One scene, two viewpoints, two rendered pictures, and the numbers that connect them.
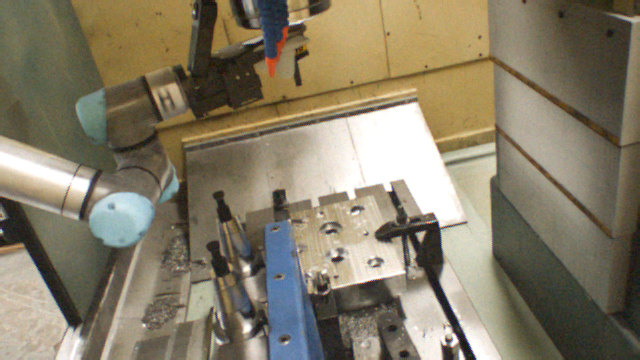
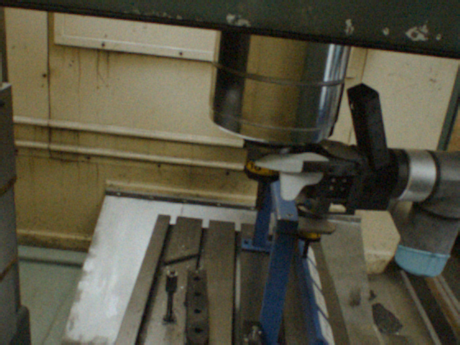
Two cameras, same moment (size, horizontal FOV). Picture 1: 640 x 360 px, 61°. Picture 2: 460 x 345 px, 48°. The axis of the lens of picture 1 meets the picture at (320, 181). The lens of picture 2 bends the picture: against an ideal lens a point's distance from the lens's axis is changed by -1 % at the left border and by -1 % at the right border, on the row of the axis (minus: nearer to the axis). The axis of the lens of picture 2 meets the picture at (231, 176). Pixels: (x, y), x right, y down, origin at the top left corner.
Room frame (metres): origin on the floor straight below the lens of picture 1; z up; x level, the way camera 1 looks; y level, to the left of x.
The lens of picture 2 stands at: (1.51, -0.04, 1.65)
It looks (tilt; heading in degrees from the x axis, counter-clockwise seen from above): 23 degrees down; 180
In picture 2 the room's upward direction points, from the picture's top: 7 degrees clockwise
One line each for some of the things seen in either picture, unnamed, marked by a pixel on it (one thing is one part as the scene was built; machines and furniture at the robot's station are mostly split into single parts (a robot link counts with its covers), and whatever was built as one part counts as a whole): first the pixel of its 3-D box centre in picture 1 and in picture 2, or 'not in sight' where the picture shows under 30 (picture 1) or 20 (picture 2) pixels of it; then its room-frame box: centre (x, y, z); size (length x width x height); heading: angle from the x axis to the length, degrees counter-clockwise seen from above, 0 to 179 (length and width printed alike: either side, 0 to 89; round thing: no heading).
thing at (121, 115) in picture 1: (120, 112); (449, 179); (0.80, 0.28, 1.39); 0.11 x 0.08 x 0.09; 106
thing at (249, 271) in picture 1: (241, 266); (312, 212); (0.59, 0.13, 1.21); 0.06 x 0.06 x 0.03
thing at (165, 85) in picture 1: (169, 93); (402, 173); (0.82, 0.20, 1.40); 0.08 x 0.05 x 0.08; 16
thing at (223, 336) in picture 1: (240, 323); not in sight; (0.48, 0.13, 1.21); 0.06 x 0.06 x 0.03
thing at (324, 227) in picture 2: (241, 243); (316, 226); (0.65, 0.13, 1.21); 0.07 x 0.05 x 0.01; 91
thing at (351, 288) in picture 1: (335, 250); not in sight; (0.92, 0.00, 0.96); 0.29 x 0.23 x 0.05; 1
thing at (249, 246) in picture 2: not in sight; (265, 200); (0.21, 0.07, 1.05); 0.10 x 0.05 x 0.30; 91
